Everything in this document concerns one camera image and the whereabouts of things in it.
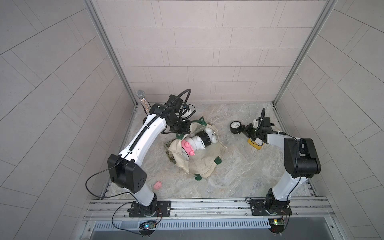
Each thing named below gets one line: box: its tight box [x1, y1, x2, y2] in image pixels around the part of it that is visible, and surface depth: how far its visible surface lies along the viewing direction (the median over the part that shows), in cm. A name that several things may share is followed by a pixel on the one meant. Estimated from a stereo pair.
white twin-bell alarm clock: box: [205, 127, 219, 143], surface depth 86 cm
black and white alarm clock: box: [197, 130, 212, 148], surface depth 86 cm
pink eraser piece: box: [153, 181, 162, 190], surface depth 78 cm
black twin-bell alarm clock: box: [229, 120, 246, 135], surface depth 98 cm
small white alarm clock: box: [192, 135, 206, 151], surface depth 86 cm
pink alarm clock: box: [181, 139, 195, 161], surface depth 83 cm
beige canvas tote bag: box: [164, 116, 227, 181], surface depth 82 cm
